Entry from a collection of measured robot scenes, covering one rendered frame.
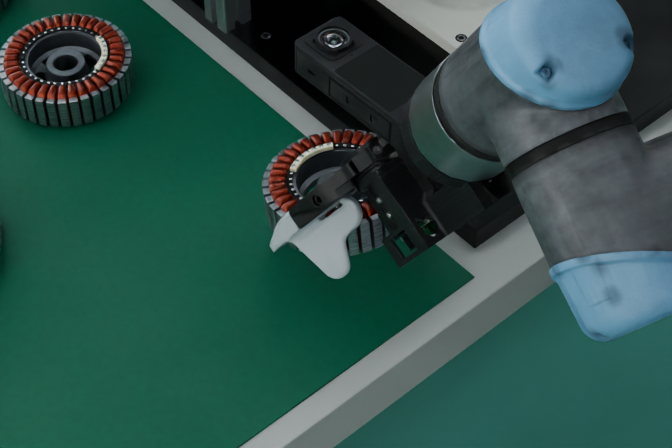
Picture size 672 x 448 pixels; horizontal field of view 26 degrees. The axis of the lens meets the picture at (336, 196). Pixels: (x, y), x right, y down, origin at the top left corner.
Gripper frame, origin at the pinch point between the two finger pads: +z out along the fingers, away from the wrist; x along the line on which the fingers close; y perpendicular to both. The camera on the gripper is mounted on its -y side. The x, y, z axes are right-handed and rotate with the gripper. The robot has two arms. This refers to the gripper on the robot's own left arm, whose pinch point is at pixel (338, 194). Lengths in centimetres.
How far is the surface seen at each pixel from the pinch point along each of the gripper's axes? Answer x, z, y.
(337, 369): -7.5, 1.0, 10.6
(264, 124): 4.1, 12.5, -9.3
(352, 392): -7.9, 0.1, 12.6
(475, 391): 39, 79, 26
